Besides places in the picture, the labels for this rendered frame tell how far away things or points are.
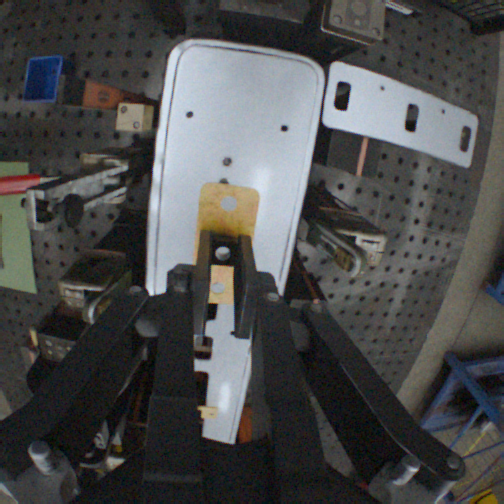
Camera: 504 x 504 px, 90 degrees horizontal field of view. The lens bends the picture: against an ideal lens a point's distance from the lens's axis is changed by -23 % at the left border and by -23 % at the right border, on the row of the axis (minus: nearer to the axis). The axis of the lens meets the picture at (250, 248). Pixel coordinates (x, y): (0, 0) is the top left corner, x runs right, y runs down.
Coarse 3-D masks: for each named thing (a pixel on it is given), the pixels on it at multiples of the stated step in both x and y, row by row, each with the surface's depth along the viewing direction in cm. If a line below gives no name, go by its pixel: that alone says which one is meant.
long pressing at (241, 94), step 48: (192, 48) 37; (240, 48) 38; (192, 96) 40; (240, 96) 40; (288, 96) 41; (192, 144) 42; (240, 144) 43; (288, 144) 43; (192, 192) 45; (288, 192) 46; (192, 240) 48; (288, 240) 49; (240, 384) 59
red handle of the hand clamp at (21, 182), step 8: (8, 176) 28; (16, 176) 29; (24, 176) 30; (32, 176) 30; (40, 176) 31; (48, 176) 31; (56, 176) 32; (64, 176) 33; (112, 176) 36; (0, 184) 27; (8, 184) 28; (16, 184) 29; (24, 184) 29; (32, 184) 30; (104, 184) 36; (112, 184) 37; (8, 192) 29; (16, 192) 29; (24, 192) 30
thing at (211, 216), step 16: (208, 192) 20; (224, 192) 20; (240, 192) 20; (256, 192) 20; (208, 208) 20; (240, 208) 20; (256, 208) 20; (208, 224) 21; (224, 224) 21; (240, 224) 21; (224, 240) 20; (224, 256) 21; (224, 272) 22
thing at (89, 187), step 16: (80, 176) 29; (96, 176) 31; (32, 192) 22; (48, 192) 23; (64, 192) 27; (80, 192) 30; (96, 192) 33; (112, 192) 36; (32, 208) 23; (48, 208) 23; (64, 208) 23; (80, 208) 25; (32, 224) 23; (48, 224) 24; (64, 224) 23
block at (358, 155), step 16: (320, 128) 52; (320, 144) 50; (336, 144) 46; (352, 144) 46; (368, 144) 46; (320, 160) 50; (336, 160) 47; (352, 160) 47; (368, 160) 47; (368, 176) 48
